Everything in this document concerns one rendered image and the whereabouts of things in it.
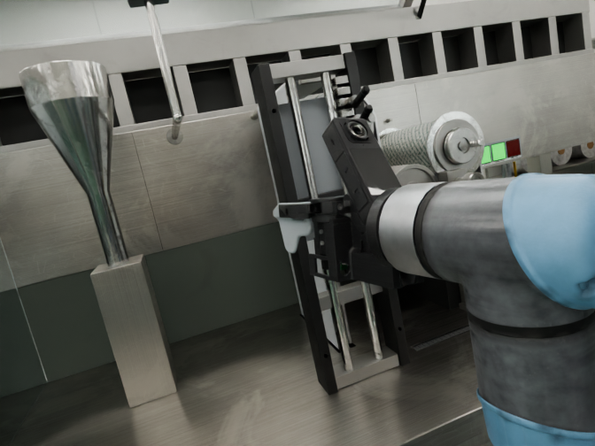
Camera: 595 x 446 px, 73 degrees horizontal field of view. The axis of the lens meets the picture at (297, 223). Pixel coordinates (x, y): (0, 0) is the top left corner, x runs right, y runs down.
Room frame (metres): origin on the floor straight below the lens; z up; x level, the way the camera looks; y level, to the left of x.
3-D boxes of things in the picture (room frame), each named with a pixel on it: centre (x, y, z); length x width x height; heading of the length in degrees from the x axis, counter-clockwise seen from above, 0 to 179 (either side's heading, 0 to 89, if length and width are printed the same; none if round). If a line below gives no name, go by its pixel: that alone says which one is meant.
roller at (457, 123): (0.99, -0.33, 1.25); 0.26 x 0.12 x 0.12; 16
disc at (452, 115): (0.87, -0.37, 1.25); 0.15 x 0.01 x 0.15; 106
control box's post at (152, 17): (0.75, 0.17, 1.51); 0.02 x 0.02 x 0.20
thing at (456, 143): (0.86, -0.37, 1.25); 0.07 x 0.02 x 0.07; 106
